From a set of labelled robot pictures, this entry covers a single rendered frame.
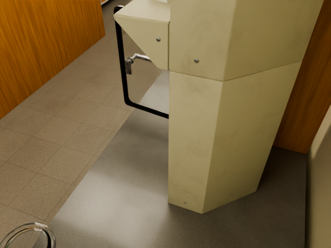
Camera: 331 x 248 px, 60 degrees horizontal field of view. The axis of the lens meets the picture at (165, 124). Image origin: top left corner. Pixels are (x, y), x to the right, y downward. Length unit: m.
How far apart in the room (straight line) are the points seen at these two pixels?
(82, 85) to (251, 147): 2.59
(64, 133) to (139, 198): 1.78
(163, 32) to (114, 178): 0.58
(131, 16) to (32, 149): 2.12
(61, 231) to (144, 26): 0.62
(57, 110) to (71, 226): 2.08
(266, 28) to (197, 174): 0.40
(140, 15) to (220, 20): 0.16
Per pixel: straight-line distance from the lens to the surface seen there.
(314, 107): 1.03
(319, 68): 0.96
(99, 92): 3.04
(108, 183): 0.98
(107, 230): 0.89
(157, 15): 0.57
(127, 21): 0.58
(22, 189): 2.34
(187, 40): 0.54
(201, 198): 0.84
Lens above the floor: 1.71
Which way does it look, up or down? 42 degrees down
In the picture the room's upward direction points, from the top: straight up
